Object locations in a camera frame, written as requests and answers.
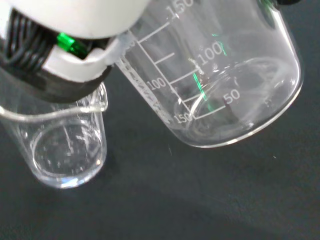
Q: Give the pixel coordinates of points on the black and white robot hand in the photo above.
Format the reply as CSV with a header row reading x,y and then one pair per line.
x,y
75,17

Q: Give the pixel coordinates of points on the small clear glass beaker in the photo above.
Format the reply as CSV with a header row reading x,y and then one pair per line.
x,y
67,150

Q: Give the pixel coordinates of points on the black bench cloth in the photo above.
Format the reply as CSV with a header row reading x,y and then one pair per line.
x,y
200,200

